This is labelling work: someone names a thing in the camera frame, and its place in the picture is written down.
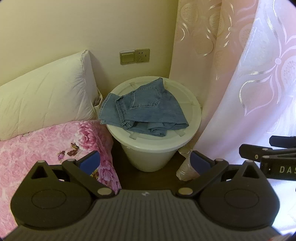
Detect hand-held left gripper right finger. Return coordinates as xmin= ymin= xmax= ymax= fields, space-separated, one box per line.
xmin=176 ymin=150 xmax=267 ymax=199

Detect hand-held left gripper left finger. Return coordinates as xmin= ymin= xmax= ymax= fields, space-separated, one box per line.
xmin=30 ymin=150 xmax=115 ymax=199

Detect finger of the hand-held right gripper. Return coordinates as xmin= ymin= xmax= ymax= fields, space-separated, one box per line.
xmin=239 ymin=144 xmax=296 ymax=163
xmin=269 ymin=135 xmax=296 ymax=148

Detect white lidded plastic bucket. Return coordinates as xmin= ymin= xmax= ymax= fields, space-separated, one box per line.
xmin=105 ymin=75 xmax=202 ymax=172

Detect blue denim jeans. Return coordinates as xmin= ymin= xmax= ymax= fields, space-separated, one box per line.
xmin=99 ymin=78 xmax=189 ymax=137

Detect clear plastic bottle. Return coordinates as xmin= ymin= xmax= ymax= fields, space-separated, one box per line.
xmin=176 ymin=149 xmax=201 ymax=181

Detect pink floral blanket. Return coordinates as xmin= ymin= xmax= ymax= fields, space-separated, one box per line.
xmin=0 ymin=120 xmax=122 ymax=233

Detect pink floral curtain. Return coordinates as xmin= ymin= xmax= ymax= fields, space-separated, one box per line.
xmin=168 ymin=0 xmax=296 ymax=232

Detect white pillow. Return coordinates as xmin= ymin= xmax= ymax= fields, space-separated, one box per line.
xmin=0 ymin=49 xmax=100 ymax=141

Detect beige wall switch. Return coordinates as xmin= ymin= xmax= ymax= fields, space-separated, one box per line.
xmin=120 ymin=49 xmax=136 ymax=65

